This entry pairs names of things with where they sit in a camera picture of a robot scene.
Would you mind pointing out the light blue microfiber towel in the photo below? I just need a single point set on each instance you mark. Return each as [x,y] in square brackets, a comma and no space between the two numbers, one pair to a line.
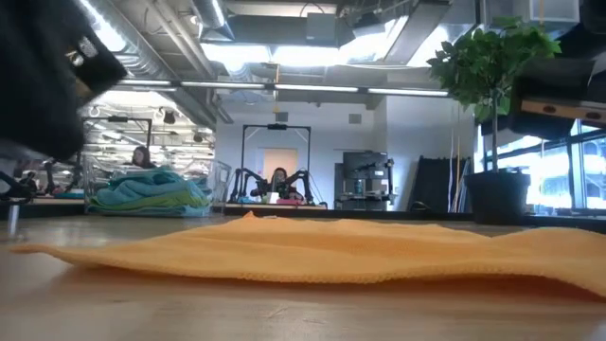
[142,189]

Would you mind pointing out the pale blue microfiber towel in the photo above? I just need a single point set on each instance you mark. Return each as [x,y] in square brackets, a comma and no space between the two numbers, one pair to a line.
[142,212]

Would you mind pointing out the green microfiber towel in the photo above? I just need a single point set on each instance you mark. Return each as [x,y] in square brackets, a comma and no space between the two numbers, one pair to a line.
[156,201]

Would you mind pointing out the orange microfiber towel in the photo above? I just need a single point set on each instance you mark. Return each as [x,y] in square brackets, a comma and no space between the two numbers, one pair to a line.
[331,251]

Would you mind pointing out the black background robot arm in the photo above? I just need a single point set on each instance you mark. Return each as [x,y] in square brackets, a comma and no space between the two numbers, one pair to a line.
[303,180]
[49,177]
[244,177]

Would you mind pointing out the green plant in black pot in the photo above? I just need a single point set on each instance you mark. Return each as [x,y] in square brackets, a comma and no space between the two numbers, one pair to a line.
[492,61]

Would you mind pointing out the person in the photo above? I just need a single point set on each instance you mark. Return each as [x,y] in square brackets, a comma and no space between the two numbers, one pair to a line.
[141,156]
[279,180]

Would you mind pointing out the long ceiling light bar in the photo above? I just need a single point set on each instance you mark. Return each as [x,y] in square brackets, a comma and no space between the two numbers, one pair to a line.
[407,91]

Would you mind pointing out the black curtain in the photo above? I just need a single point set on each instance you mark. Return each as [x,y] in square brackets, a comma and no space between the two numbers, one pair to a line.
[435,184]

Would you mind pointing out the clear plastic bin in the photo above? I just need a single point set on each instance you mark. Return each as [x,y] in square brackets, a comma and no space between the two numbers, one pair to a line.
[220,180]

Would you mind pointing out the dark equipment cart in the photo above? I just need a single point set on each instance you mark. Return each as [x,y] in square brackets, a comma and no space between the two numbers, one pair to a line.
[364,199]

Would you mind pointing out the plain interior door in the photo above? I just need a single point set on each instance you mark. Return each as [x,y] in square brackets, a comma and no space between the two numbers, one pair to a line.
[284,158]

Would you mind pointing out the small white box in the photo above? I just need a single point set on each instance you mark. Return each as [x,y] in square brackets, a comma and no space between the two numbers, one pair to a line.
[272,196]

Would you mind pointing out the wooden background table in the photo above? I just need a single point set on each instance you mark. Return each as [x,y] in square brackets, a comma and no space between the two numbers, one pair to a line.
[274,206]

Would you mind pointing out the black gantry frame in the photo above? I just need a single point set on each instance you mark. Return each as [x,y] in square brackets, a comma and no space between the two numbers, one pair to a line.
[113,119]
[277,126]

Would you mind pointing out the silver ceiling duct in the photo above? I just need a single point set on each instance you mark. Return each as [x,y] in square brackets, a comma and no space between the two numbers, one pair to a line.
[132,42]
[213,14]

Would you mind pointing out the silver metal post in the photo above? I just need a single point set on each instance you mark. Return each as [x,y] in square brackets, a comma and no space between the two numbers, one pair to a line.
[13,218]

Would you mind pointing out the grey wall vent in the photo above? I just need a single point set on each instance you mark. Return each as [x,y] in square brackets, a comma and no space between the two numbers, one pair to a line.
[355,118]

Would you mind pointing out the black wall monitor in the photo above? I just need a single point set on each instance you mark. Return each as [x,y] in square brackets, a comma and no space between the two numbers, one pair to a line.
[364,163]

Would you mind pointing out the black aluminium table frame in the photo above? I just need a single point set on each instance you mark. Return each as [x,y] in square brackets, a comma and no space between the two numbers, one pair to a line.
[379,215]

